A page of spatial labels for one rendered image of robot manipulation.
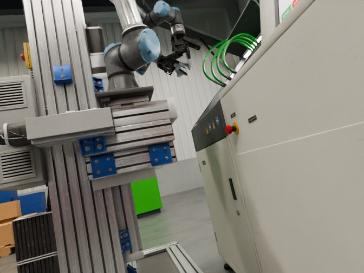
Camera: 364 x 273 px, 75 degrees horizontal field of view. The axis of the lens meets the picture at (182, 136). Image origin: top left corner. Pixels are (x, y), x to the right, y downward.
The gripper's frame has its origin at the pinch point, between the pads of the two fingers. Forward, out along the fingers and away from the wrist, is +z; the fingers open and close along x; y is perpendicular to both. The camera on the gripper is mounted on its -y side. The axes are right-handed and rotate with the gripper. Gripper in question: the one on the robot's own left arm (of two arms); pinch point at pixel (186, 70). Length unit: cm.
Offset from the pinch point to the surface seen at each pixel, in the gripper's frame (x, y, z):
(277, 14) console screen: 54, -14, 43
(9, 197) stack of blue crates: -418, 306, -364
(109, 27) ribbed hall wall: -479, -262, -561
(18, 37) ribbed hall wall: -404, -45, -722
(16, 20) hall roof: -369, -78, -729
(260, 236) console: 33, 64, 83
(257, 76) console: 70, 28, 53
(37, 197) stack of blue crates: -440, 271, -318
